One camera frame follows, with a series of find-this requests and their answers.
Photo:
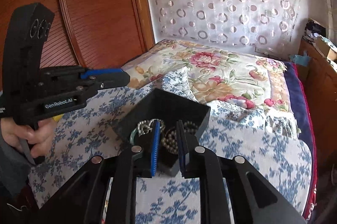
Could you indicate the long wooden side cabinet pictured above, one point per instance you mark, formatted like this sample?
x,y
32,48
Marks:
x,y
320,90

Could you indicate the red wooden wardrobe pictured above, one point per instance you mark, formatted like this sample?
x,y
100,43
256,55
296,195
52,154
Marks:
x,y
96,34

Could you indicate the pale green jade bangle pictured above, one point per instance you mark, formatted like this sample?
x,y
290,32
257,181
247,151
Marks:
x,y
136,149

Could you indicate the yellow plush toy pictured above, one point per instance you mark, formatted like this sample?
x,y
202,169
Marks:
x,y
58,117

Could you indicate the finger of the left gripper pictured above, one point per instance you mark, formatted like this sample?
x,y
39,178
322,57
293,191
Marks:
x,y
89,72
111,80

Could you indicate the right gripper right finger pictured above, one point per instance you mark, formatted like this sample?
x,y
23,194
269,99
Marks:
x,y
232,190

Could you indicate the dark blue blanket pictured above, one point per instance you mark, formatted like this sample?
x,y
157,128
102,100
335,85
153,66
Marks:
x,y
300,108

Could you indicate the pink floral quilt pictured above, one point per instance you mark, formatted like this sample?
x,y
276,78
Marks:
x,y
239,81

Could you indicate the black open jewelry box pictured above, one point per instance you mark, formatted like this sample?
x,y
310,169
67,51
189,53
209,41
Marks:
x,y
170,108

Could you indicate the person's left hand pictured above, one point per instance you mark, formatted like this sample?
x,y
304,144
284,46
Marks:
x,y
41,139

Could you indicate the blue floral bed sheet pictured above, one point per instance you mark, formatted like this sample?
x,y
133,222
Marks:
x,y
82,134

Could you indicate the teal plastic bag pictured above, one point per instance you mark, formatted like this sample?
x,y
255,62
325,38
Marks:
x,y
302,60

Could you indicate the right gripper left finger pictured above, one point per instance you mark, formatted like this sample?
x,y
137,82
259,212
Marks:
x,y
104,190

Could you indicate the cardboard box on cabinet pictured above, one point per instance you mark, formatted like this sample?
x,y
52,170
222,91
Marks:
x,y
326,48

